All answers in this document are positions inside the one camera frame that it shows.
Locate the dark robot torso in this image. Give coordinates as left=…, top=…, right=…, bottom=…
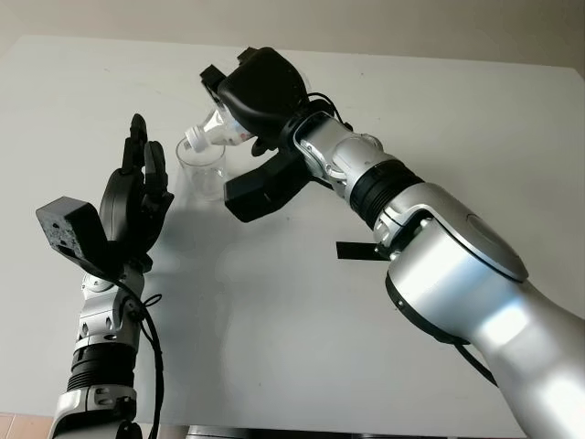
left=184, top=424, right=527, bottom=439

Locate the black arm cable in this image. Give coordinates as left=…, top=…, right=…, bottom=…
left=304, top=92, right=354, bottom=132
left=109, top=278, right=166, bottom=439

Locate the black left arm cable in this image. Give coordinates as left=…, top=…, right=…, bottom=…
left=109, top=278, right=166, bottom=439

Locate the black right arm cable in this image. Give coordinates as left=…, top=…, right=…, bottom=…
left=304, top=92, right=354, bottom=132

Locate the clear plastic water bottle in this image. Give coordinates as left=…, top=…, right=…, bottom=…
left=182, top=75, right=257, bottom=155

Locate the black tape strip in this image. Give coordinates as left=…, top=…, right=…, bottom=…
left=335, top=241, right=390, bottom=262

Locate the clear glass cup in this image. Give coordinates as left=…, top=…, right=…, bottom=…
left=175, top=136, right=229, bottom=203

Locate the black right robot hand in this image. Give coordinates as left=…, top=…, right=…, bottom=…
left=198, top=45, right=310, bottom=158

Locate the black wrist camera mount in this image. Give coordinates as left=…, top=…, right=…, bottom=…
left=35, top=196, right=127, bottom=281
left=223, top=149, right=313, bottom=224

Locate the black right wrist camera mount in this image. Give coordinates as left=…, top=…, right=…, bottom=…
left=223, top=149, right=313, bottom=224

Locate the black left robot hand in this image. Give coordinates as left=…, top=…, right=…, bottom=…
left=97, top=113, right=176, bottom=274

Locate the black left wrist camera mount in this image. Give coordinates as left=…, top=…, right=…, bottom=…
left=35, top=196, right=127, bottom=281

